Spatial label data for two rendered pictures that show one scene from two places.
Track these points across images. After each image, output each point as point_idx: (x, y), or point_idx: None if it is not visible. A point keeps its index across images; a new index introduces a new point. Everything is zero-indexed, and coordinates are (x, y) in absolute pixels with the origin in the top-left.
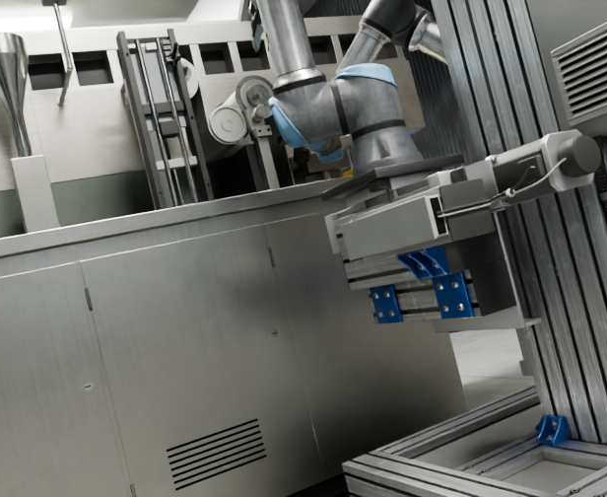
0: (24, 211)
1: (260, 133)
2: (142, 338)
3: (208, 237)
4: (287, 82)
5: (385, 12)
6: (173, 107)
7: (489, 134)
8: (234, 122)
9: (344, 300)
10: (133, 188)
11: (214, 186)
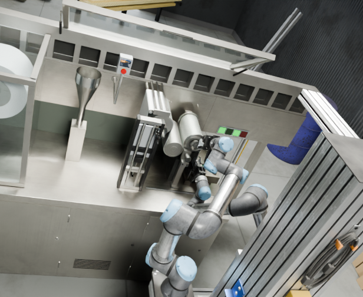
0: (68, 146)
1: (182, 165)
2: (82, 233)
3: (125, 214)
4: (155, 258)
5: (238, 213)
6: (145, 152)
7: None
8: (176, 149)
9: None
10: (128, 124)
11: None
